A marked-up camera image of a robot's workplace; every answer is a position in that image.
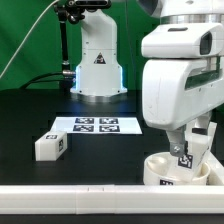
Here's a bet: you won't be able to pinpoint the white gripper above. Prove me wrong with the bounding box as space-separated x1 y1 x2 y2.
142 59 224 157

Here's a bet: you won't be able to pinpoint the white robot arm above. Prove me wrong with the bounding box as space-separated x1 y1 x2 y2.
71 0 224 157

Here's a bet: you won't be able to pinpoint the white L-shaped fence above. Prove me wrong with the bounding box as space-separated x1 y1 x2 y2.
0 159 224 214

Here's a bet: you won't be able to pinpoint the white marker sheet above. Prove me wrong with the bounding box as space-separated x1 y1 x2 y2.
51 117 142 135

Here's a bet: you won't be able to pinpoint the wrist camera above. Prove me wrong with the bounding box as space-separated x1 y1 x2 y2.
141 23 224 58

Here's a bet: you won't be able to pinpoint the black cables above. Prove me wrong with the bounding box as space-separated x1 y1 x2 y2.
19 71 76 90

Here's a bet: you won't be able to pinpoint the black camera stand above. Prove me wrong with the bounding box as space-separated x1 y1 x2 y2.
54 0 85 91

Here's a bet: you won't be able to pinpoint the white cable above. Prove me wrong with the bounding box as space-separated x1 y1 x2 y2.
0 0 61 80

